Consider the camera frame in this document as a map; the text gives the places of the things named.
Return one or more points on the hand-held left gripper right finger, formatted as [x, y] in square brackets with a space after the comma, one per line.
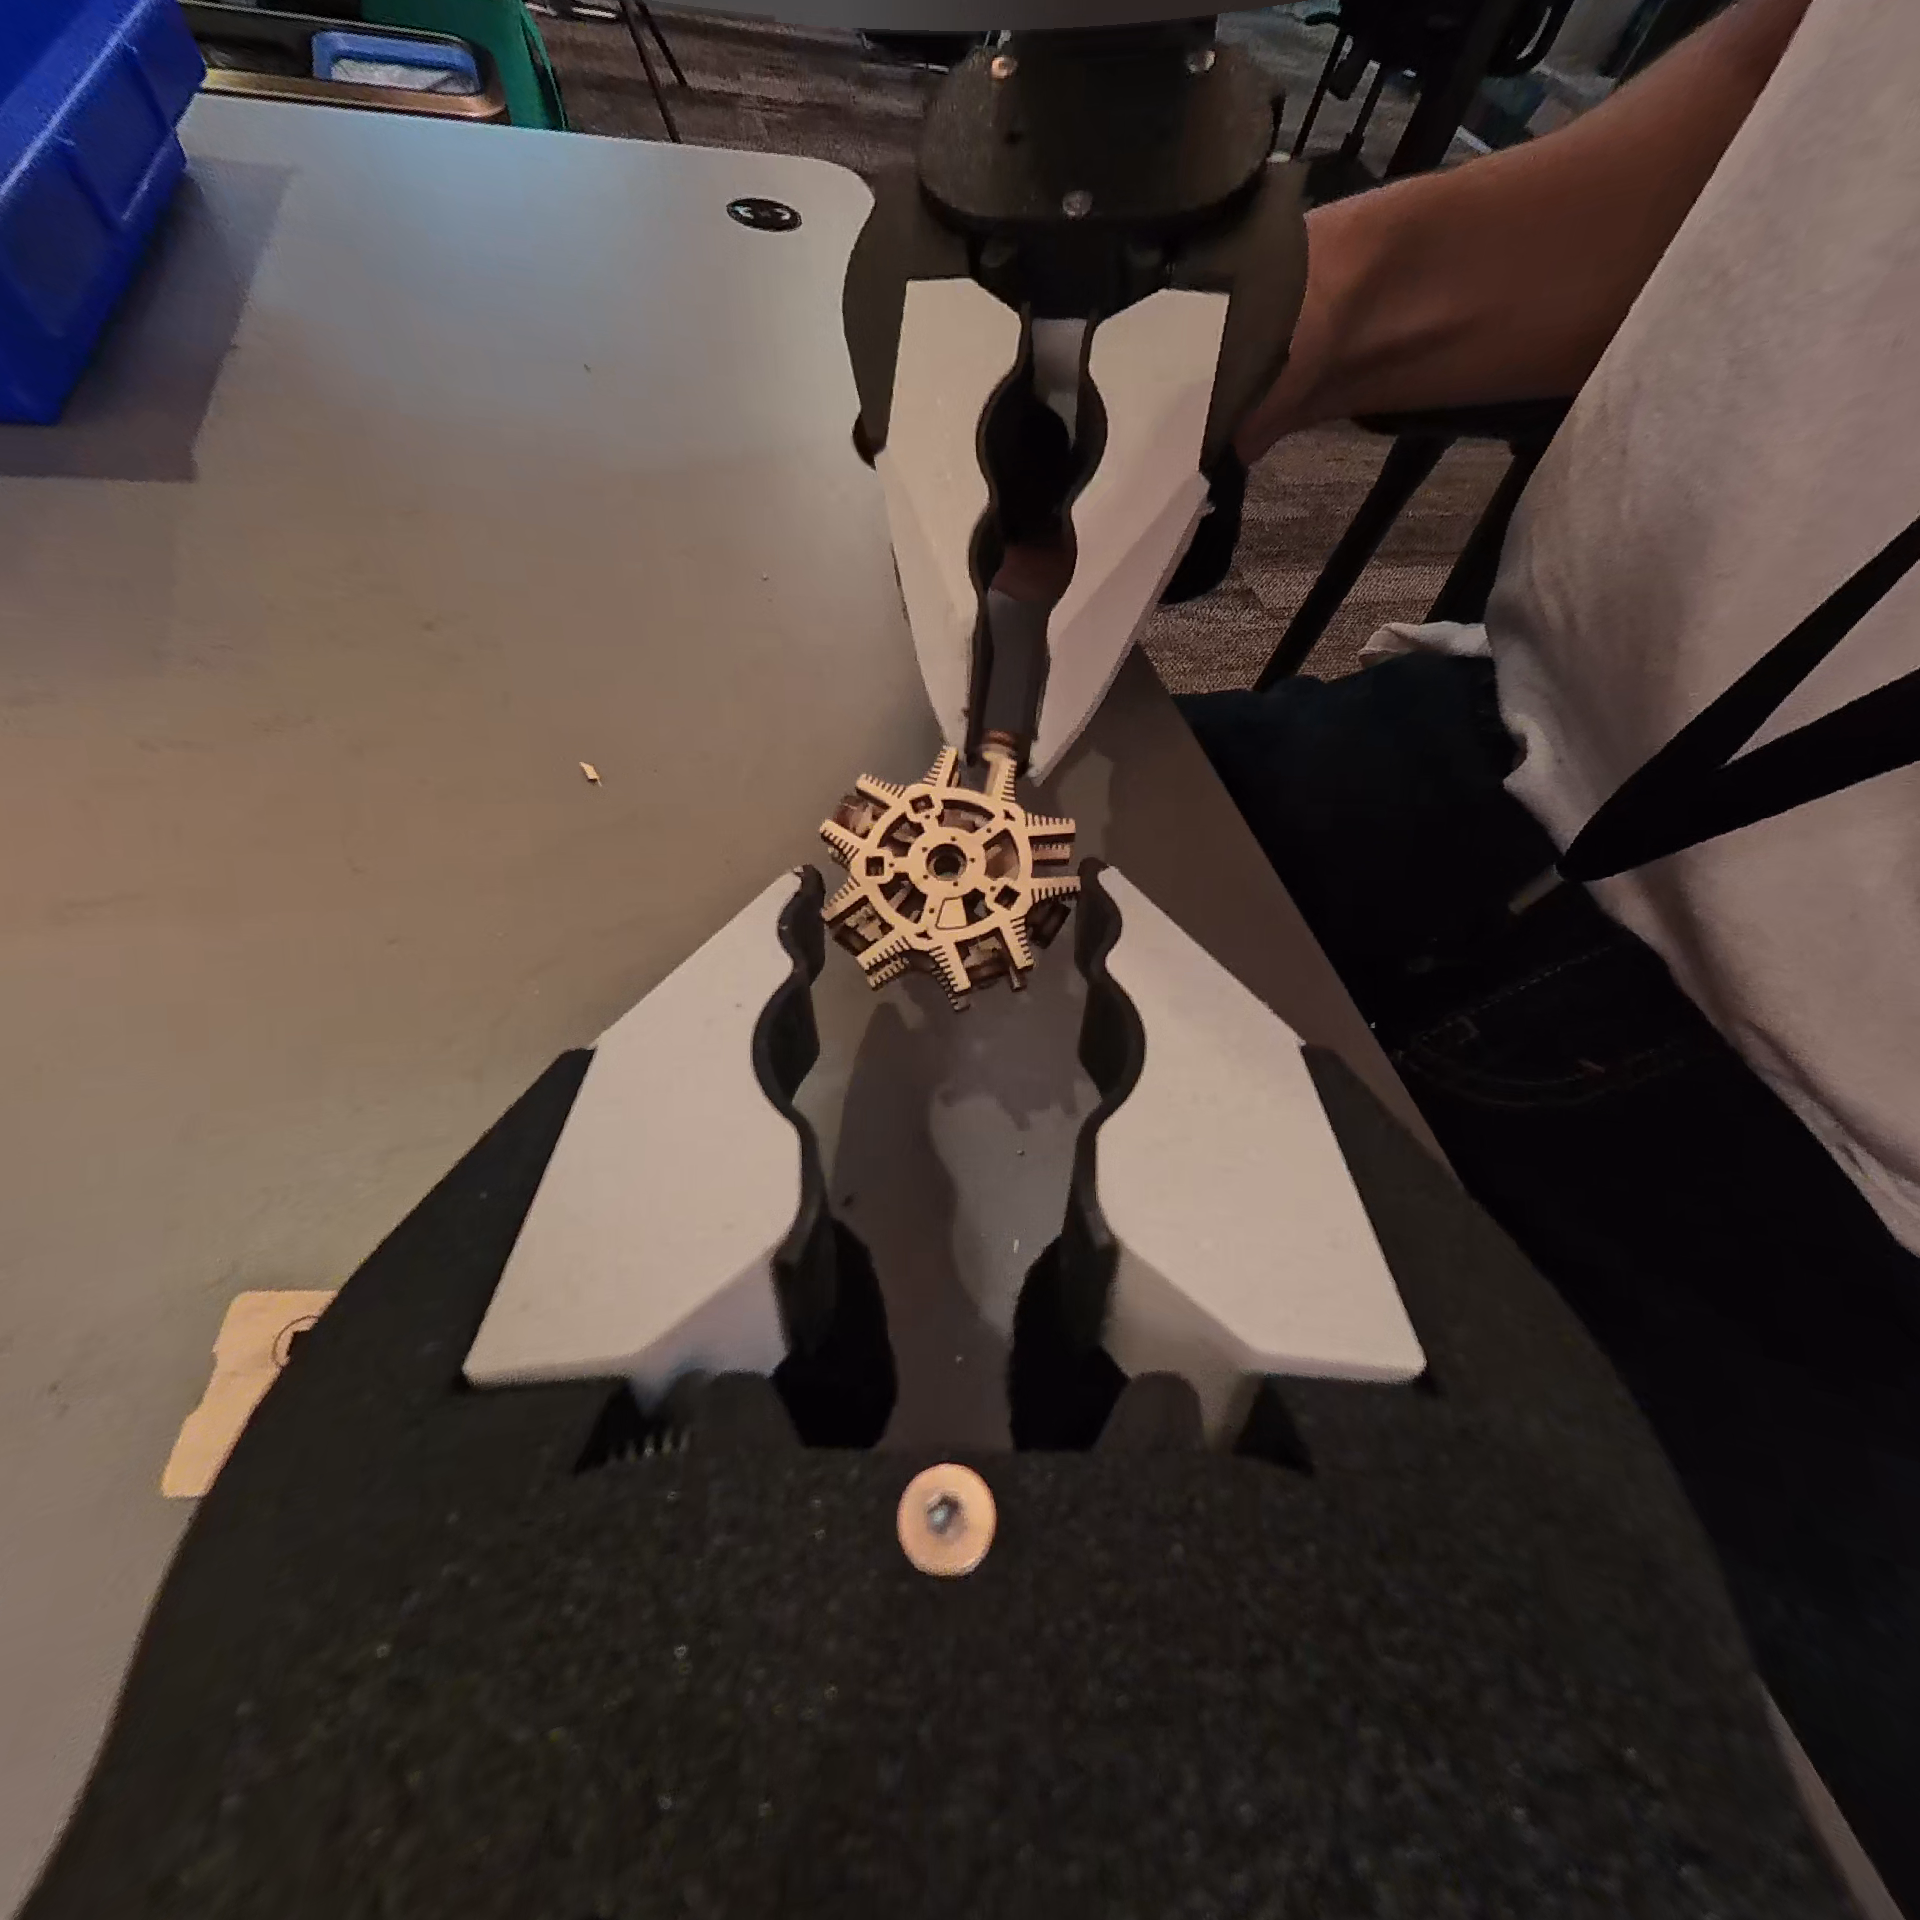
[1261, 1200]

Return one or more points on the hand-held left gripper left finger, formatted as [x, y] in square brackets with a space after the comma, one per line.
[631, 1200]

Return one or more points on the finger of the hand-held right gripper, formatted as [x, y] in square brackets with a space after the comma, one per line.
[933, 452]
[1155, 420]

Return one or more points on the wooden radial engine model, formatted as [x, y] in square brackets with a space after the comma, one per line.
[887, 855]

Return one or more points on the person's right forearm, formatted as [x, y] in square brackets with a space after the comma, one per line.
[1499, 286]

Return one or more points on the black oval desk button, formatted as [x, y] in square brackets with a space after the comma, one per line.
[766, 213]

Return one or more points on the grey desk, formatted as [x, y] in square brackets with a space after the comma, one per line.
[451, 599]

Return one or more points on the black metal bar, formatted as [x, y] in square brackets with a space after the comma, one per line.
[1357, 556]

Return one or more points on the person's dark jeans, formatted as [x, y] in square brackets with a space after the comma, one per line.
[1651, 1200]

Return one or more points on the square wooden plate with holes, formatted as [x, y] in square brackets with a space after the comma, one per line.
[227, 1394]

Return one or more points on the green bag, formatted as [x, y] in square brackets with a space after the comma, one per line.
[522, 59]

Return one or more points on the black waste bin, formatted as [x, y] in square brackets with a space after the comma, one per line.
[268, 77]

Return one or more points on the blue plastic bin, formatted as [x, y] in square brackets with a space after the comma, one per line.
[88, 226]

